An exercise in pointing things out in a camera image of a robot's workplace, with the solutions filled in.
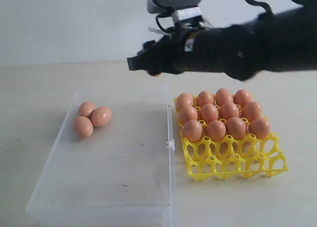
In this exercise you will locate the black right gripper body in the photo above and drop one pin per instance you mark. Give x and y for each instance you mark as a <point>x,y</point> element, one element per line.
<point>190,48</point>

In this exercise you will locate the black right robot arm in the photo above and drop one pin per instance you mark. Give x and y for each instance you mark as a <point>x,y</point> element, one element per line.
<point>282,42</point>

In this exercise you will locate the clear plastic bin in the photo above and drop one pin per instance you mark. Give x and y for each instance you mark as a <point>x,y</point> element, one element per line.
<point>123,175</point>

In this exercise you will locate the yellow plastic egg tray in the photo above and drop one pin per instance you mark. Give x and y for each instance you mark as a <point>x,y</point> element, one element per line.
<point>228,157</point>

